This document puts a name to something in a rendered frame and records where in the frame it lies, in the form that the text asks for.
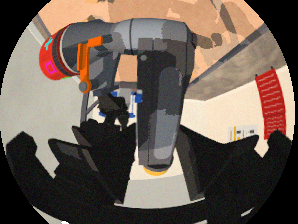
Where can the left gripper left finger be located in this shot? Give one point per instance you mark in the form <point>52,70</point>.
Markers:
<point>110,162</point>

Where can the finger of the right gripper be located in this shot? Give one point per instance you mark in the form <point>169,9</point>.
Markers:
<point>82,137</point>
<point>108,101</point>

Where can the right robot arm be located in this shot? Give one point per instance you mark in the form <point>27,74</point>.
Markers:
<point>90,126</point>

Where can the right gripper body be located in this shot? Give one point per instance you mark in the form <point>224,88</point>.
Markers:
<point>109,122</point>

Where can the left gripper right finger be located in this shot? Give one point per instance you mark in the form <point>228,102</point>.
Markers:
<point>203,159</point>

